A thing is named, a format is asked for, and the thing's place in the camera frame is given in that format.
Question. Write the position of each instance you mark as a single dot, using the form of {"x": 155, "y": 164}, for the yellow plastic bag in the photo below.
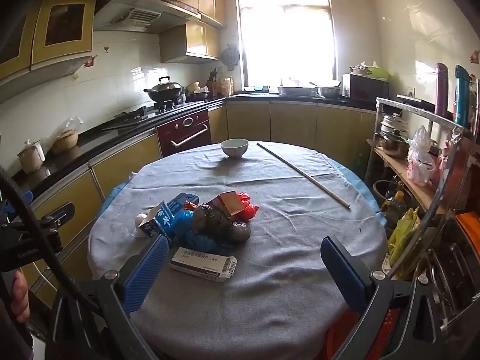
{"x": 403, "y": 232}

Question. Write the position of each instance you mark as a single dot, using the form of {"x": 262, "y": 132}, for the teal thermos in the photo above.
{"x": 461, "y": 97}

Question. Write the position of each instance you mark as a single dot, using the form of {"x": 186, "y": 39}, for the knife block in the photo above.
{"x": 213, "y": 86}

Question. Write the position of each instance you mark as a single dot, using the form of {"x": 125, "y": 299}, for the metal tray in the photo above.
{"x": 296, "y": 90}

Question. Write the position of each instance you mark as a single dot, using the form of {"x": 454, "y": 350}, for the black wok with lid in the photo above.
{"x": 165, "y": 90}

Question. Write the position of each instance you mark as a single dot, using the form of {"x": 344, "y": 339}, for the grey tablecloth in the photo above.
{"x": 281, "y": 270}

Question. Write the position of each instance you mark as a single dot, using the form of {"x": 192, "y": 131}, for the cooking oil bottle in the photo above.
{"x": 395, "y": 206}

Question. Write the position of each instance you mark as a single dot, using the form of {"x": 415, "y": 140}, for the microwave oven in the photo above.
{"x": 367, "y": 88}

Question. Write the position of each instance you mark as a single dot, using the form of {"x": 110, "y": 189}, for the large dark red bag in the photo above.
{"x": 446, "y": 157}

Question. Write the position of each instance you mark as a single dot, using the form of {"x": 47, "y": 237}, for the window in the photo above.
{"x": 285, "y": 30}

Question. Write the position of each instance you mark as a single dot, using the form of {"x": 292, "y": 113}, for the orange cardboard box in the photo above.
{"x": 230, "y": 202}

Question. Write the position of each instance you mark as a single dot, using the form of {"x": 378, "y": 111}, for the red plastic bag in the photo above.
{"x": 250, "y": 210}

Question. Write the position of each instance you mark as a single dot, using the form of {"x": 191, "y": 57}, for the steel shelf unit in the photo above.
{"x": 416, "y": 191}

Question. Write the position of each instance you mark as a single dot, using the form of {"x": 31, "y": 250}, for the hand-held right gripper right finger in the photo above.
{"x": 345, "y": 273}

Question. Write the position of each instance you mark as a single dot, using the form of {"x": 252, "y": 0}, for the purple thermos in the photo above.
{"x": 441, "y": 90}

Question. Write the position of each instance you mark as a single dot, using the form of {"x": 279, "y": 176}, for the person's left hand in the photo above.
{"x": 20, "y": 296}

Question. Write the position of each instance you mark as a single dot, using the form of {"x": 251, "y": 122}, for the black plastic bag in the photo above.
{"x": 213, "y": 221}

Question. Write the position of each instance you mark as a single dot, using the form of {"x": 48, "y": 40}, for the pink white plastic bag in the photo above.
{"x": 422, "y": 161}

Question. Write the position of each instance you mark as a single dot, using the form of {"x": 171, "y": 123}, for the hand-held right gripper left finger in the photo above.
{"x": 146, "y": 270}

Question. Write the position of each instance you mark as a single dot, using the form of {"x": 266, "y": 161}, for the range hood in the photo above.
{"x": 142, "y": 15}

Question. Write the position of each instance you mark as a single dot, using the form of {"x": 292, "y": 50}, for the orange board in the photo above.
{"x": 470, "y": 227}

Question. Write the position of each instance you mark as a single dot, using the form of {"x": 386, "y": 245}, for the yellow condiment container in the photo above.
{"x": 226, "y": 87}

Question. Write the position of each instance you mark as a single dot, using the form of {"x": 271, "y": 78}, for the white medicine box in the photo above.
{"x": 202, "y": 264}

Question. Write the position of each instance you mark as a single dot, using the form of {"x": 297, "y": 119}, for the blue plastic bag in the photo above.
{"x": 187, "y": 228}

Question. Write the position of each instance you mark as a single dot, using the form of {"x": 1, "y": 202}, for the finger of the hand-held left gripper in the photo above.
{"x": 60, "y": 215}

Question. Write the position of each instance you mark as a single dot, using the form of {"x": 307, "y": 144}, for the yellow base cabinets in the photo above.
{"x": 292, "y": 123}

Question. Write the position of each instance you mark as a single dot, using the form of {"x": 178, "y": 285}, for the white tissue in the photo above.
{"x": 139, "y": 219}

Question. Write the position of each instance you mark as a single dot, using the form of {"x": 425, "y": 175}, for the green plastic bag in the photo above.
{"x": 378, "y": 71}

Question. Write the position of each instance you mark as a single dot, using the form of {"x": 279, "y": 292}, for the white bowl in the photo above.
{"x": 234, "y": 150}

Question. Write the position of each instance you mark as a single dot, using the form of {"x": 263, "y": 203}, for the small wall fan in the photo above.
{"x": 230, "y": 57}

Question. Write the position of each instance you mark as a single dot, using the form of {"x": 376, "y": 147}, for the dark round basin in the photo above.
{"x": 382, "y": 195}

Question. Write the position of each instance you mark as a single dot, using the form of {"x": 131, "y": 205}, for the long wooden stick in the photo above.
{"x": 300, "y": 173}

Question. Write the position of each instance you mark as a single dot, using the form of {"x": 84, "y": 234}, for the dark red oven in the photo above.
{"x": 183, "y": 131}

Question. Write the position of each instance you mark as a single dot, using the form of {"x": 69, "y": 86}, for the dark blue cardboard box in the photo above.
{"x": 161, "y": 219}

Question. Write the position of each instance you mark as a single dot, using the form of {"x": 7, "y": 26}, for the steel cooking pot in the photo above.
{"x": 393, "y": 148}

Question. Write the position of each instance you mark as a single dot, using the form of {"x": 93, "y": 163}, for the black gas stove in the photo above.
{"x": 127, "y": 118}

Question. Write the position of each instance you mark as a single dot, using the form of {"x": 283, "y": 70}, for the red plastic basket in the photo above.
{"x": 339, "y": 339}

